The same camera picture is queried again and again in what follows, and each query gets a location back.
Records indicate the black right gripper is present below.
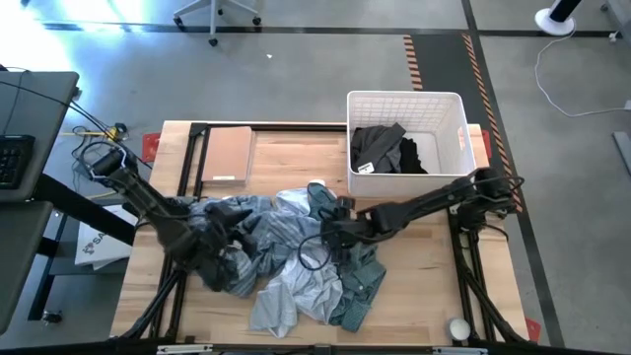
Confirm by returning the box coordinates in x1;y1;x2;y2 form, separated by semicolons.
318;206;376;263

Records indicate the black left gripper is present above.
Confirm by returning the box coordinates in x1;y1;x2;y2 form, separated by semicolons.
194;201;258;260

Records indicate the teal dotted shirt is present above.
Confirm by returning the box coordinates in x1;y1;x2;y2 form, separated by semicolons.
306;181;388;332

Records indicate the light blue shirt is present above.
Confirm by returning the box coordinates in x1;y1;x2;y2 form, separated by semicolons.
248;188;346;340

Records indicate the black underwear with grey waistband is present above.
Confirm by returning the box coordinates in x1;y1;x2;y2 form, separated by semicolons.
350;122;408;175

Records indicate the black garment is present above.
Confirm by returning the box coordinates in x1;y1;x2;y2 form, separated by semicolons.
397;136;429;175

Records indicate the white printed bag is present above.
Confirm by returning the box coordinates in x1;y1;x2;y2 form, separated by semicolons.
74;203;138;271

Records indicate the white round object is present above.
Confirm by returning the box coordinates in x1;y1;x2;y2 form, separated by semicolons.
448;318;472;341

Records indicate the white perforated laundry basket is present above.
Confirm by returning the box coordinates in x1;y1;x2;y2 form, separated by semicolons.
346;90;478;198

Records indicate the white chair base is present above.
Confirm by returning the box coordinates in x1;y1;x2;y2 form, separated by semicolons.
172;0;262;48

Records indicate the grey desk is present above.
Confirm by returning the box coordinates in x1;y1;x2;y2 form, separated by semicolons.
0;200;54;336
0;71;81;203

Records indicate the black keyboard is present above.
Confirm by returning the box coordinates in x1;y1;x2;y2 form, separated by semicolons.
0;134;36;191

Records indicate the white fan base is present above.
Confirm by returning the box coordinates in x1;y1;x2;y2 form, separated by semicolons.
534;0;577;37

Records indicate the black aluminium table frame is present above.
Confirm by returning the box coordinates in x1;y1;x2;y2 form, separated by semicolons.
111;120;531;346

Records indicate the silver aluminium bracket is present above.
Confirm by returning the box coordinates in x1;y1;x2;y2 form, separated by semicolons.
432;346;489;355
156;343;214;355

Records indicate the yellow cable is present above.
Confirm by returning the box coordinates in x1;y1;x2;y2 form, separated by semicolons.
58;122;130;143

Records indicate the white floor cable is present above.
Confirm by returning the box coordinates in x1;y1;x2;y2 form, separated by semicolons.
534;27;631;118

